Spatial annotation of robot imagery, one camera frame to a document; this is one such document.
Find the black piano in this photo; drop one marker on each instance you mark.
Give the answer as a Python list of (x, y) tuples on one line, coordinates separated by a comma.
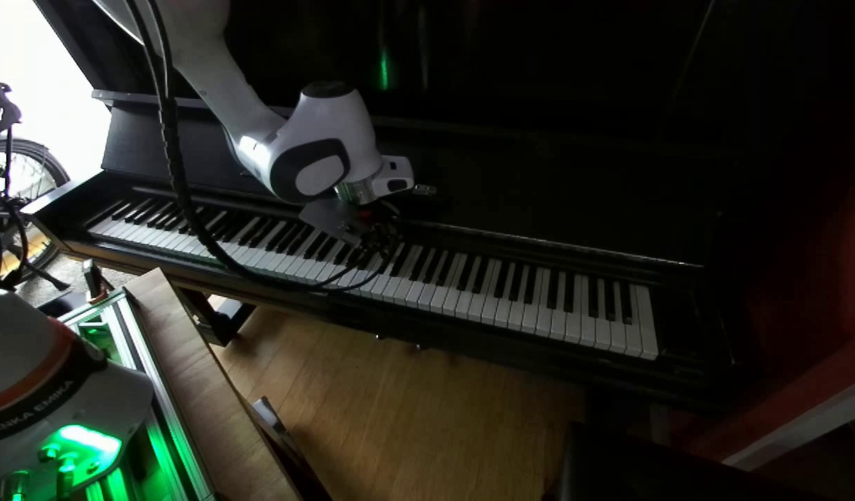
[(539, 204)]

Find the white robot base with green light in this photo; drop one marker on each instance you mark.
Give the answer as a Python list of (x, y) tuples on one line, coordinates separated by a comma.
[(46, 407)]

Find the aluminium frame rail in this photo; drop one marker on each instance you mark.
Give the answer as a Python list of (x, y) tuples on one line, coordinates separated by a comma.
[(136, 372)]

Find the wooden table board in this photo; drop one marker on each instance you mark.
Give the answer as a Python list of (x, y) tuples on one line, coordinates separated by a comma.
[(203, 399)]

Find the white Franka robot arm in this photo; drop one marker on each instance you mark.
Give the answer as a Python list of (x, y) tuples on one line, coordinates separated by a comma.
[(303, 140)]

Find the black stand leg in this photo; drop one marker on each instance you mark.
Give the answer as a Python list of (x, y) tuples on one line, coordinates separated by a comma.
[(220, 322)]

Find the bicycle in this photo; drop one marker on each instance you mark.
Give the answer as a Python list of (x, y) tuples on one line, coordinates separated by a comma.
[(9, 204)]

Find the dark piano bench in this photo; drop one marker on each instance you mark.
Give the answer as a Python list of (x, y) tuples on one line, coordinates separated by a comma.
[(657, 468)]

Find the small white clip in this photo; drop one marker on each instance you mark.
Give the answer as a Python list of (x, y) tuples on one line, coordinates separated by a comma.
[(264, 410)]

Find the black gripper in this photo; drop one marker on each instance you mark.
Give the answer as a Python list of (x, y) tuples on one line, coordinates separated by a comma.
[(377, 217)]

